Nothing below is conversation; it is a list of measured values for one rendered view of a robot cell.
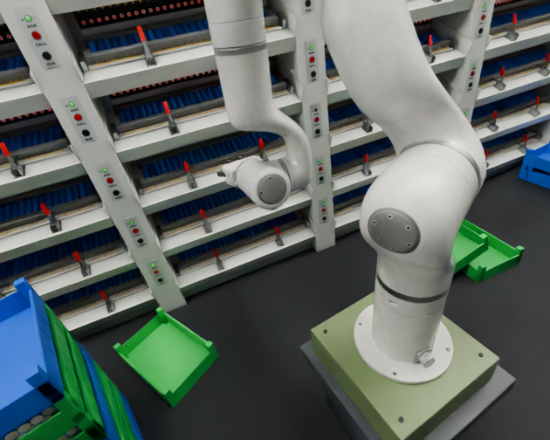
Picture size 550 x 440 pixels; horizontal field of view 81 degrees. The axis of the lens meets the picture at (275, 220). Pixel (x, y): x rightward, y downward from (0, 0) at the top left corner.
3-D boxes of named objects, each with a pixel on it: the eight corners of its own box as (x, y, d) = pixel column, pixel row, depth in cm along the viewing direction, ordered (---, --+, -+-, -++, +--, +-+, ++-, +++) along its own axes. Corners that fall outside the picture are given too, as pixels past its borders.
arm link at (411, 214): (459, 268, 57) (497, 138, 43) (421, 347, 46) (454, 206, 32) (392, 244, 63) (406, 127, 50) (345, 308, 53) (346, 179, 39)
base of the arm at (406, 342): (475, 360, 62) (503, 296, 51) (389, 401, 58) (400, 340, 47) (409, 292, 77) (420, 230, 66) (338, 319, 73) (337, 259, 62)
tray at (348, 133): (452, 114, 139) (469, 85, 127) (328, 155, 125) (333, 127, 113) (422, 88, 149) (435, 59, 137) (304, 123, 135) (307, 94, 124)
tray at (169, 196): (306, 162, 123) (308, 144, 115) (145, 215, 109) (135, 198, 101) (284, 129, 133) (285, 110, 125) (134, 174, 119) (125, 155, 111)
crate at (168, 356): (219, 356, 111) (213, 342, 107) (173, 408, 99) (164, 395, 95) (167, 319, 128) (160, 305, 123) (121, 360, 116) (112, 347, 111)
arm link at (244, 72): (291, 30, 60) (301, 175, 78) (208, 45, 57) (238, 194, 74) (313, 33, 53) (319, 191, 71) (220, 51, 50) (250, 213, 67)
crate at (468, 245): (423, 296, 119) (420, 285, 114) (388, 263, 134) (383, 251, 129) (488, 249, 120) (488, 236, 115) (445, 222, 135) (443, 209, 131)
